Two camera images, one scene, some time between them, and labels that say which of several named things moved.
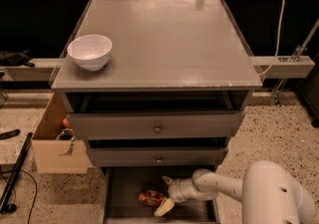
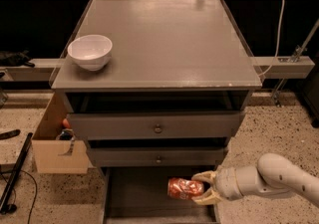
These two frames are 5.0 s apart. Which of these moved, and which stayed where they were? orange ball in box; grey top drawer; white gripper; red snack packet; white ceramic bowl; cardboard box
Moved: white gripper; red snack packet
Stayed: cardboard box; orange ball in box; white ceramic bowl; grey top drawer
